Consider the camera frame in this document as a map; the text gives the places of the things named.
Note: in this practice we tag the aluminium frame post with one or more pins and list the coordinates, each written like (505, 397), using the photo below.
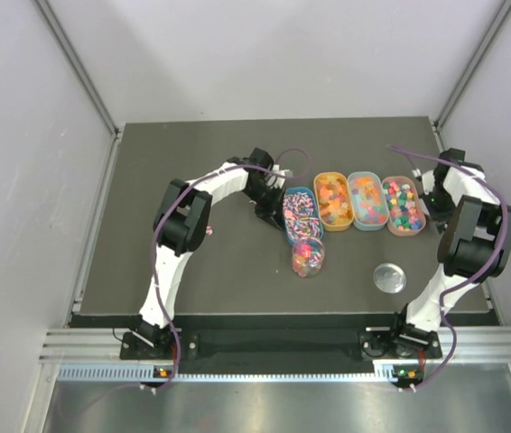
(473, 64)
(62, 39)

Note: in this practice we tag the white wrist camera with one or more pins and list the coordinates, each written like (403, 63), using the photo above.
(283, 174)
(426, 178)

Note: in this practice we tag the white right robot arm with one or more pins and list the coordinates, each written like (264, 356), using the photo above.
(475, 226)

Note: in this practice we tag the orange candy tray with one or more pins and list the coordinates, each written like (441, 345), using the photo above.
(334, 201)

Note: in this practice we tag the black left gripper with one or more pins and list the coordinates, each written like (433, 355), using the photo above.
(269, 206)

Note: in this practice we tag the aluminium right frame post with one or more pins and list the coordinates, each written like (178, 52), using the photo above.
(473, 64)

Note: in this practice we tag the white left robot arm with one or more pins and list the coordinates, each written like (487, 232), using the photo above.
(181, 224)

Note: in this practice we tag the pink candy tray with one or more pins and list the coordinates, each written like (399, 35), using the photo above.
(406, 216)

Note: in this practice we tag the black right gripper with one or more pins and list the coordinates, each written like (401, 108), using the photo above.
(440, 218)

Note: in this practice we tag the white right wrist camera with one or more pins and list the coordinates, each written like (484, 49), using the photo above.
(426, 178)

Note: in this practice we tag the light blue candy tray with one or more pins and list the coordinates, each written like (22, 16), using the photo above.
(368, 201)

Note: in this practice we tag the aluminium left frame post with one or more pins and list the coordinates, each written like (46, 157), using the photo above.
(62, 39)

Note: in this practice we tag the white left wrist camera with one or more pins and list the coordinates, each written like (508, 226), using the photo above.
(283, 174)

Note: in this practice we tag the aluminium front frame rail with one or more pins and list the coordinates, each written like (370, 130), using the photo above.
(490, 345)

